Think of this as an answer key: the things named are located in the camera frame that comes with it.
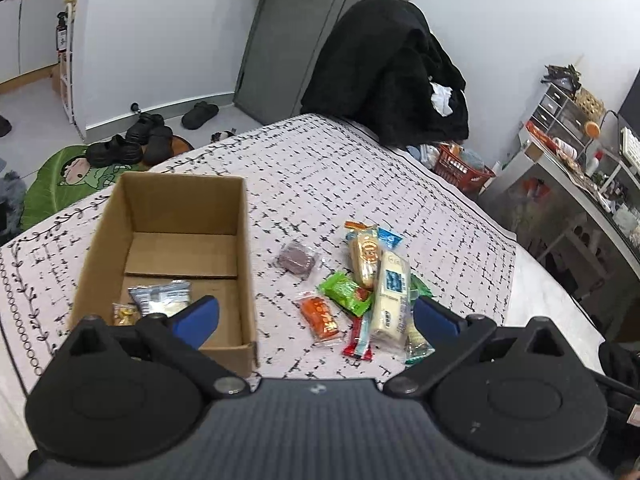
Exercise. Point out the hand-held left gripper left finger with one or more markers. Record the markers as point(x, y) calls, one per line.
point(197, 321)

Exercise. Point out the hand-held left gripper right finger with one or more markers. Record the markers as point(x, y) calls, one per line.
point(436, 321)

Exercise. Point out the clear snack packet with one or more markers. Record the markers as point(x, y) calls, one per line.
point(417, 349)

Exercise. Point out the green and blue nut packet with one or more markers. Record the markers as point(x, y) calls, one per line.
point(419, 287)

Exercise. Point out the long white snack packet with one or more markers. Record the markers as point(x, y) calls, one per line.
point(390, 300)

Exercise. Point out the red stick snack packet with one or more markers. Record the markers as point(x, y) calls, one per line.
point(353, 337)

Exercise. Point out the blue snack packet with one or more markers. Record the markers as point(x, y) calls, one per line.
point(390, 238)

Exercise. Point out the green packet with red print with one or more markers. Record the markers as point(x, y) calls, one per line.
point(345, 291)

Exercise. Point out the beige biscuit packet orange ends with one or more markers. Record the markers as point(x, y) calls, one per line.
point(364, 257)

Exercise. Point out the orange snack packet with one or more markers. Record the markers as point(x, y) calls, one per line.
point(320, 316)

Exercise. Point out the purple snack packet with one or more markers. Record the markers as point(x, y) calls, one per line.
point(296, 258)

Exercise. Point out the cardboard box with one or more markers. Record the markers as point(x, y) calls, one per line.
point(175, 205)

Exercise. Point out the silver snack packet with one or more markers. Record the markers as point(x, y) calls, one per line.
point(160, 296)

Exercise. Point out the small yellow snack packet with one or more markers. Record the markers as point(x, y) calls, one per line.
point(125, 314)

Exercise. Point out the red plastic basket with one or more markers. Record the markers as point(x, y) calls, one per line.
point(457, 170)

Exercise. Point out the grey side desk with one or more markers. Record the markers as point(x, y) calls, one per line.
point(550, 200)

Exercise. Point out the white and blue bundle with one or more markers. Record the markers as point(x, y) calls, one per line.
point(422, 152)

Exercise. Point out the black clog shoe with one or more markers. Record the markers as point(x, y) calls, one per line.
point(159, 144)
point(200, 114)
point(115, 152)
point(144, 127)

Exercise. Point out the white printed blanket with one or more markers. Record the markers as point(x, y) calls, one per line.
point(325, 170)

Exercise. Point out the dark cloth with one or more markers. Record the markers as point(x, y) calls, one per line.
point(620, 375)

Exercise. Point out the green cartoon floor mat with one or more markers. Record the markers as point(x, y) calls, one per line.
point(65, 180)

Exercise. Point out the grey fluffy rug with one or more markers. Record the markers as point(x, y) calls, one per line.
point(10, 200)

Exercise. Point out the white cloth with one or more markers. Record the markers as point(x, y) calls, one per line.
point(442, 97)

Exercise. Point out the white bottle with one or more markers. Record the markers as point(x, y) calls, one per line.
point(595, 162)

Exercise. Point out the grey drawer unit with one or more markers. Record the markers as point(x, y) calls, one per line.
point(555, 105)

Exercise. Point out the orange ball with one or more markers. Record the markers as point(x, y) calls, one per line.
point(594, 129)

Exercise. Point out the black coat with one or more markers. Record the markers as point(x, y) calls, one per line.
point(380, 70)

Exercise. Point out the wicker basket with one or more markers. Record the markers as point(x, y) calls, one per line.
point(590, 101)

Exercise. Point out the dark dried plants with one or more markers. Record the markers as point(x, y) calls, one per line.
point(562, 76)

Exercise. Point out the white slim rack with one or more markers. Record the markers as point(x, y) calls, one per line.
point(67, 75)

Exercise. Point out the grey door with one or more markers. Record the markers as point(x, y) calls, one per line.
point(290, 35)

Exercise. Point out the dark spray bottle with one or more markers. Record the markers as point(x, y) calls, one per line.
point(61, 32)

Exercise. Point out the white cabinet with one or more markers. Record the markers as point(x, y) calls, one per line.
point(25, 35)

